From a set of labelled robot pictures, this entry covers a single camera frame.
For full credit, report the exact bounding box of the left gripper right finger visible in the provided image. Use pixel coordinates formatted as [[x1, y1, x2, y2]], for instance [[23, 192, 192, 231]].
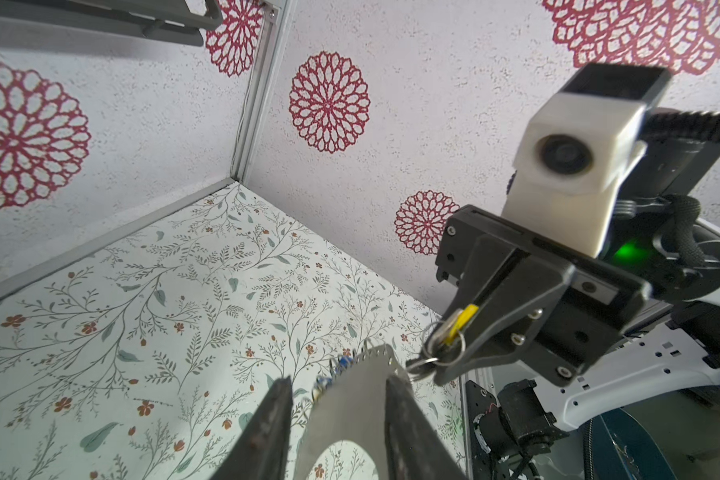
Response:
[[384, 376, 467, 480]]

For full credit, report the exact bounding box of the yellow key tag windowed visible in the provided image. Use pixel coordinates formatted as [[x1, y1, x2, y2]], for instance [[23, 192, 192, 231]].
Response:
[[443, 304, 479, 345]]

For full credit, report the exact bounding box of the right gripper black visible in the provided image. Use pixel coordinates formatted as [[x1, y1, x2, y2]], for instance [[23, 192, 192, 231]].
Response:
[[433, 205, 652, 386]]

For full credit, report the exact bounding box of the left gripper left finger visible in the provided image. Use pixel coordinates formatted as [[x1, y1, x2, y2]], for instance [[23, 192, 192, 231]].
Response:
[[211, 377, 293, 480]]

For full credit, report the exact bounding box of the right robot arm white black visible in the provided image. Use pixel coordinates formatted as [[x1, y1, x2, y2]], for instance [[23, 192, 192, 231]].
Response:
[[411, 94, 720, 479]]

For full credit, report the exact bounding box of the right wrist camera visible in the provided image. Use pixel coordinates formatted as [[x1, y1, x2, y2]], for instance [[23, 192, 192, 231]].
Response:
[[501, 63, 672, 258]]

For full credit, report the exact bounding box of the grey slotted wall shelf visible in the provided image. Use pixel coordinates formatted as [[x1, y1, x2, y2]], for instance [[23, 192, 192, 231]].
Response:
[[0, 0, 223, 46]]

